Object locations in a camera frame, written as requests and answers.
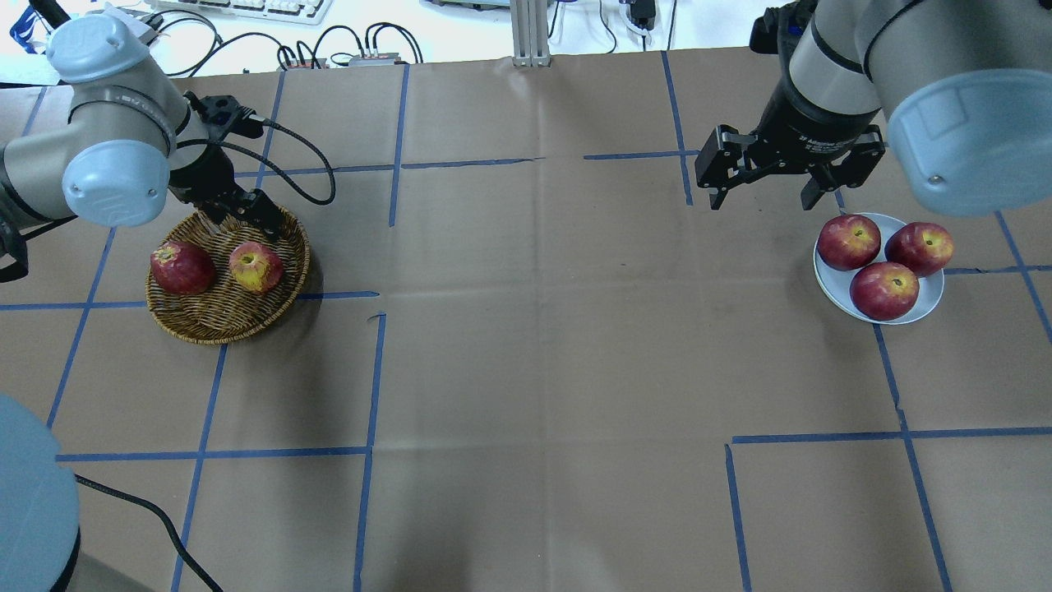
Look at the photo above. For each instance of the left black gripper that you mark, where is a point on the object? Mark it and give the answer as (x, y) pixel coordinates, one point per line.
(200, 176)

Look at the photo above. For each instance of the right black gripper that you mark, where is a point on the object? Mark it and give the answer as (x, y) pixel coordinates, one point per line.
(809, 127)

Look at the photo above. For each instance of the yellow-red apple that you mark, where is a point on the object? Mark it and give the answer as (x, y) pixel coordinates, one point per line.
(255, 267)

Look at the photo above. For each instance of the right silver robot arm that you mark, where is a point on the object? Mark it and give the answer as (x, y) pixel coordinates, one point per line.
(959, 91)

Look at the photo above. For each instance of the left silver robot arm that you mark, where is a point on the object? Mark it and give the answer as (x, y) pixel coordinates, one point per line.
(131, 139)

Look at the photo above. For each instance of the dark red apple in basket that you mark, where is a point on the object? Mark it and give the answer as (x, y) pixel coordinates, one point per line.
(182, 268)

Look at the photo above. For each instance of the red apple on plate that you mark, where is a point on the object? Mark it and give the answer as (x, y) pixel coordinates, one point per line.
(925, 248)
(884, 290)
(849, 242)

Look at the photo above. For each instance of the woven wicker basket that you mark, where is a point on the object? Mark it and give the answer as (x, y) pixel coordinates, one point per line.
(227, 312)

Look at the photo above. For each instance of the light blue plate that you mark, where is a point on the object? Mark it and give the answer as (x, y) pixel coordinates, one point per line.
(835, 284)

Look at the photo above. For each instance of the white keyboard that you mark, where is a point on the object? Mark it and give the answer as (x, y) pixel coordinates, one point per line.
(293, 12)

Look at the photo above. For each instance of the aluminium frame post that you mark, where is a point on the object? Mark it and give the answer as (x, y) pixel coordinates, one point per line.
(530, 25)

